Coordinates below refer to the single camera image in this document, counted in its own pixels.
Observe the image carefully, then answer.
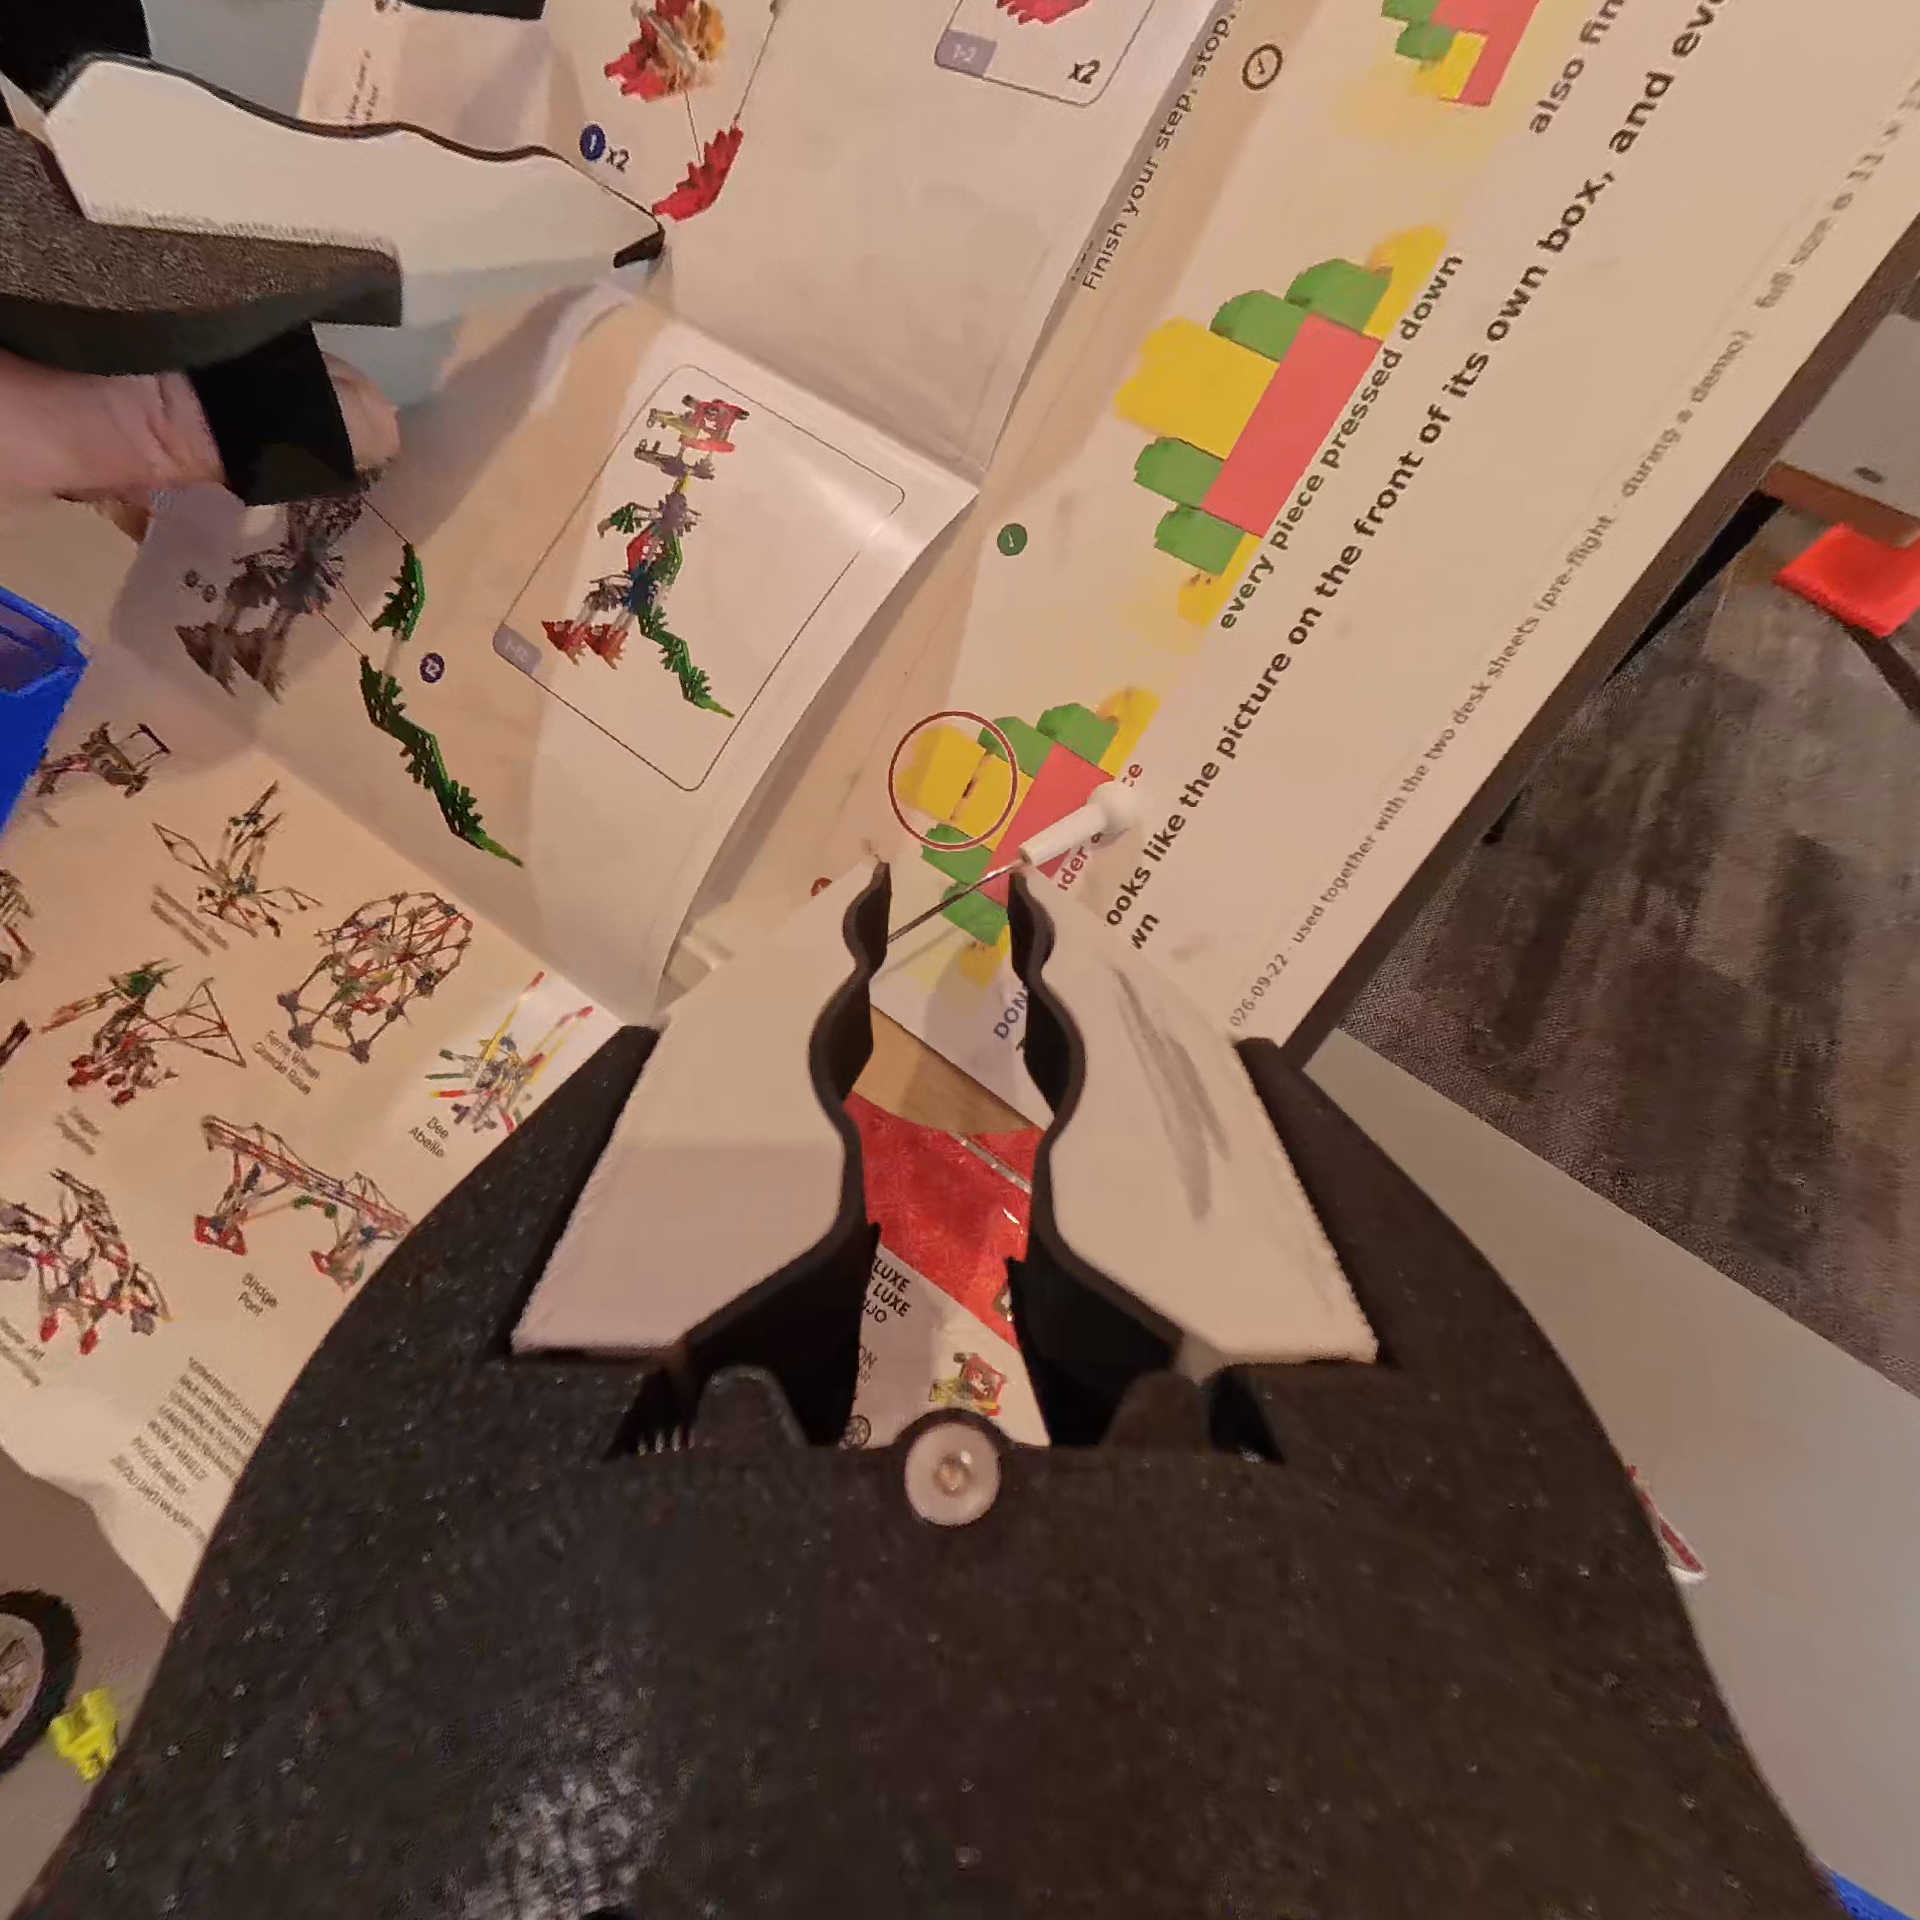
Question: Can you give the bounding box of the white book stand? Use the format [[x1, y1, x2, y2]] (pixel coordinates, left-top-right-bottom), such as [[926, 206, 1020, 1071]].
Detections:
[[885, 786, 1143, 947]]

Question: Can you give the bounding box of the colourful toy packaging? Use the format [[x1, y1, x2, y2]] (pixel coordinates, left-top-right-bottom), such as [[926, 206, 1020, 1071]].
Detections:
[[838, 1019, 1057, 1454]]

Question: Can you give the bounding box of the white task instruction board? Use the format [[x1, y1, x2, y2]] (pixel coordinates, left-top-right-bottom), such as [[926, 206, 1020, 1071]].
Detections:
[[885, 0, 1920, 1052]]

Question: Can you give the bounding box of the small black wheel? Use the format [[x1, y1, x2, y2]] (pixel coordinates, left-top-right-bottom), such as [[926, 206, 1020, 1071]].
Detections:
[[0, 1590, 85, 1776]]

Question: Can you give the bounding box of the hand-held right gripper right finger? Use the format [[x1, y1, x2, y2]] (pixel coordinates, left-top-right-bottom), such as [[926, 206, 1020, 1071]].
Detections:
[[1008, 871, 1383, 1379]]

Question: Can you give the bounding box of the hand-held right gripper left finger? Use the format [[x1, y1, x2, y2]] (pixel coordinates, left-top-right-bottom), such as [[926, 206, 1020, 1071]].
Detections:
[[512, 860, 896, 1360]]

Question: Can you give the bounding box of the orange traffic cone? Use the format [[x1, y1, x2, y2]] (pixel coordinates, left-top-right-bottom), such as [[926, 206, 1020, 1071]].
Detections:
[[1775, 525, 1920, 636]]

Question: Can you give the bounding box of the building instruction sheet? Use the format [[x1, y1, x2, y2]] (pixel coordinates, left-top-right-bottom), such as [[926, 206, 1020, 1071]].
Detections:
[[0, 0, 1248, 1614]]

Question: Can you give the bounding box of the person's left hand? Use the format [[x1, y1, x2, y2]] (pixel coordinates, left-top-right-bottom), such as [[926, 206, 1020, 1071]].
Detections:
[[0, 357, 404, 534]]

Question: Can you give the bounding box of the blue plastic bin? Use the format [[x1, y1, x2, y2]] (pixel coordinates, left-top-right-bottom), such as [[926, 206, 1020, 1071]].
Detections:
[[0, 584, 88, 830]]

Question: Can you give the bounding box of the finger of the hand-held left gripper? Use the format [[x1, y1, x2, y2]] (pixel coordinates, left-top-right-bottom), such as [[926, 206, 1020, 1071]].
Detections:
[[36, 58, 665, 336]]

